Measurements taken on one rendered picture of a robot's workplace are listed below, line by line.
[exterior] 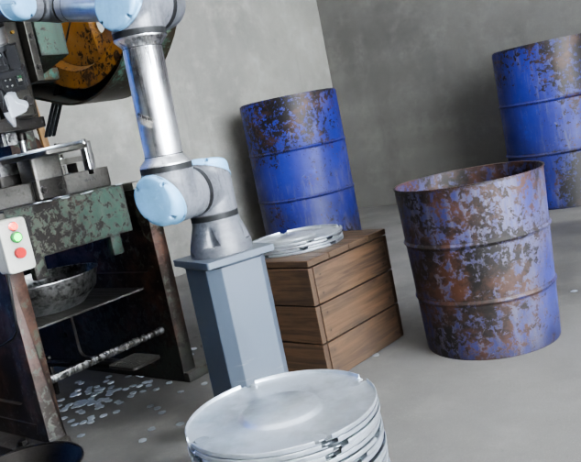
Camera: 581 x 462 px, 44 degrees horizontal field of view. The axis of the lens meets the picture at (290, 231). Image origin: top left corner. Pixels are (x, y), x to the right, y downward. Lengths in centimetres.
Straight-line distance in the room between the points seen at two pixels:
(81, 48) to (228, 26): 226
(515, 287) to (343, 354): 51
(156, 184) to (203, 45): 304
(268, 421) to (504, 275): 104
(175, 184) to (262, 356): 47
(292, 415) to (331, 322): 98
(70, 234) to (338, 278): 77
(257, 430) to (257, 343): 69
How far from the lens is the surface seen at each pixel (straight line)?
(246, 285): 169
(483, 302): 196
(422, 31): 505
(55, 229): 209
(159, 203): 156
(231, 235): 168
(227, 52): 468
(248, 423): 107
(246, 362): 171
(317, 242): 207
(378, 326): 219
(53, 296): 220
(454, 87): 495
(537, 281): 201
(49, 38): 232
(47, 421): 204
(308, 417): 105
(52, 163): 218
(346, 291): 208
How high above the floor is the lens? 72
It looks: 8 degrees down
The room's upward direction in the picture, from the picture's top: 11 degrees counter-clockwise
